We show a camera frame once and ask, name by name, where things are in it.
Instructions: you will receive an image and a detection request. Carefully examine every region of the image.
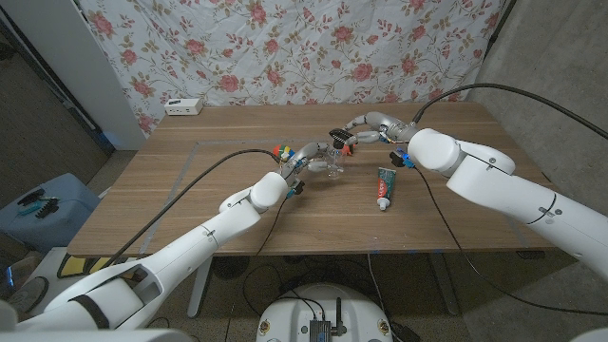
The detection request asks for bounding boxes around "floral backdrop cloth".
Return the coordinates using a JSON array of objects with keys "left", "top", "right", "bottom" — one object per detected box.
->
[{"left": 78, "top": 0, "right": 504, "bottom": 137}]

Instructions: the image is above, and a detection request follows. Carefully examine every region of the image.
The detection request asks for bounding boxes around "yellow black floor mat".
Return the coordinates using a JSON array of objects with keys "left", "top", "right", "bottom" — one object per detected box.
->
[{"left": 56, "top": 255, "right": 118, "bottom": 279}]

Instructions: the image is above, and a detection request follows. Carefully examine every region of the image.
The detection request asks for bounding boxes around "teal handled tool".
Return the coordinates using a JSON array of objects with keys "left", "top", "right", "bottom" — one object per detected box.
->
[{"left": 17, "top": 197, "right": 61, "bottom": 218}]

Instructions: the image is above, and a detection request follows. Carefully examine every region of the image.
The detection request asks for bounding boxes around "white power strip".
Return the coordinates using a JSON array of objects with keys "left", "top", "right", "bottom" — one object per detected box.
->
[{"left": 163, "top": 98, "right": 204, "bottom": 117}]

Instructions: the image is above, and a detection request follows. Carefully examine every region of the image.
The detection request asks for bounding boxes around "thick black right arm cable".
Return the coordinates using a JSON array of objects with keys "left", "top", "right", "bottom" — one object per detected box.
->
[{"left": 410, "top": 83, "right": 608, "bottom": 142}]

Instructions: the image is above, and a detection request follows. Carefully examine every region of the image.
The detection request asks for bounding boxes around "toothpaste tube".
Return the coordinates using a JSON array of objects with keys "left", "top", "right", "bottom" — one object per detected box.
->
[{"left": 376, "top": 166, "right": 397, "bottom": 212}]

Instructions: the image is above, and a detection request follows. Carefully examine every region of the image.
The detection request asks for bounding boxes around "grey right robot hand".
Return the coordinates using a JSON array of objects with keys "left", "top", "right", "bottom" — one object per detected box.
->
[{"left": 342, "top": 111, "right": 419, "bottom": 146}]

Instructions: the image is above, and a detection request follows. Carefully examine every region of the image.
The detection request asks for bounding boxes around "black spray cap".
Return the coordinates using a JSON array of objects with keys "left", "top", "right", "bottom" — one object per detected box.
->
[{"left": 328, "top": 127, "right": 355, "bottom": 151}]

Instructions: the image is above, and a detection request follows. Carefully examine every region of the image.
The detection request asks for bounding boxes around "black comb tool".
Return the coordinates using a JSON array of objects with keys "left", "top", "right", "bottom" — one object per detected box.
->
[{"left": 35, "top": 198, "right": 61, "bottom": 220}]

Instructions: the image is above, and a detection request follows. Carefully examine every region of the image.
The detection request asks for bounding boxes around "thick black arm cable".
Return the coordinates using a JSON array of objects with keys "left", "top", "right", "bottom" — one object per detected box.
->
[
  {"left": 99, "top": 148, "right": 284, "bottom": 270},
  {"left": 410, "top": 83, "right": 608, "bottom": 142}
]

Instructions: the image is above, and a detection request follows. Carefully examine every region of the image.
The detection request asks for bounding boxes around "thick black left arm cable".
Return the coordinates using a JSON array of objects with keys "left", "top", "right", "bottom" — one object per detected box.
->
[{"left": 99, "top": 148, "right": 284, "bottom": 270}]

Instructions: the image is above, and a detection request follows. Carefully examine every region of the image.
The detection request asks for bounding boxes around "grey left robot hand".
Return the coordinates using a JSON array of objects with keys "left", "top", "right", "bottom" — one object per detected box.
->
[{"left": 279, "top": 141, "right": 334, "bottom": 181}]

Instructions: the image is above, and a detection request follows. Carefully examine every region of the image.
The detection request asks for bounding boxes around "clear plastic dispenser bottle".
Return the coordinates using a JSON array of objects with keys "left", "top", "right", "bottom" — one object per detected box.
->
[{"left": 325, "top": 146, "right": 347, "bottom": 180}]

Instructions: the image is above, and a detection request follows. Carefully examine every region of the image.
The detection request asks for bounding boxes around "metal table leg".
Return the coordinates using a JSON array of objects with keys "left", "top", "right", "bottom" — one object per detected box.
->
[
  {"left": 186, "top": 258, "right": 214, "bottom": 319},
  {"left": 427, "top": 251, "right": 461, "bottom": 317}
]

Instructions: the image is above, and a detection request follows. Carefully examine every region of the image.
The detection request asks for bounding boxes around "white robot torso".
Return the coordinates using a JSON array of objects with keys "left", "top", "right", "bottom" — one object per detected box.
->
[{"left": 255, "top": 283, "right": 394, "bottom": 342}]

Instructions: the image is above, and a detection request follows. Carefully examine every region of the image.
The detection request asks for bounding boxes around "blue storage bin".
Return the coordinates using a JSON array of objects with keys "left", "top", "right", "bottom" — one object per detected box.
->
[{"left": 0, "top": 172, "right": 102, "bottom": 254}]

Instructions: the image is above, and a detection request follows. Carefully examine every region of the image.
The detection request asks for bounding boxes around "black clamp tool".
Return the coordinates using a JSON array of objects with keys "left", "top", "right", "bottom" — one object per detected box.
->
[{"left": 17, "top": 188, "right": 47, "bottom": 206}]

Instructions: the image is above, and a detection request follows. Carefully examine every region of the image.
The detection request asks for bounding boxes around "grey shoe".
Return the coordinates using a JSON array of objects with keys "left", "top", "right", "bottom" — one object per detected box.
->
[{"left": 7, "top": 276, "right": 49, "bottom": 314}]

